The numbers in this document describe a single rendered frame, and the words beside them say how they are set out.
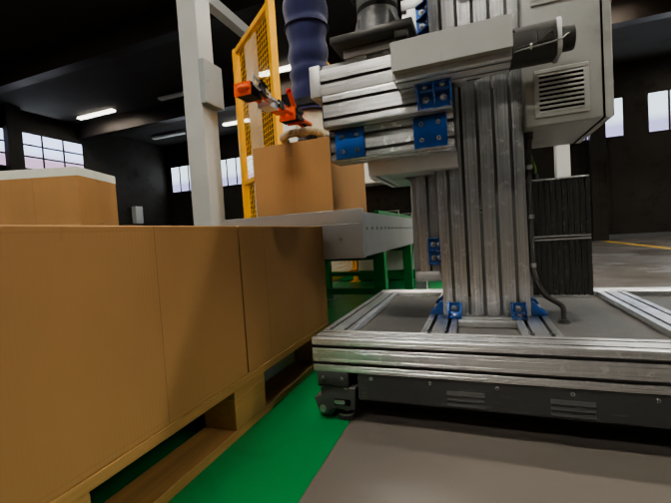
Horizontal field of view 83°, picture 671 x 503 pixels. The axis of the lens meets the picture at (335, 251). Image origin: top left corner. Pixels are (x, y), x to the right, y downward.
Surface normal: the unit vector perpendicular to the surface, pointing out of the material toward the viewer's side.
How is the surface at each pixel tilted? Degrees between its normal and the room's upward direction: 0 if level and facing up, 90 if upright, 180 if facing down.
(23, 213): 90
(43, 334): 90
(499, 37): 90
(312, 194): 90
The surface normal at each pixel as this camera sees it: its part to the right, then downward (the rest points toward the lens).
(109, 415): 0.94, -0.04
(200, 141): -0.34, 0.06
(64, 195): 0.00, 0.04
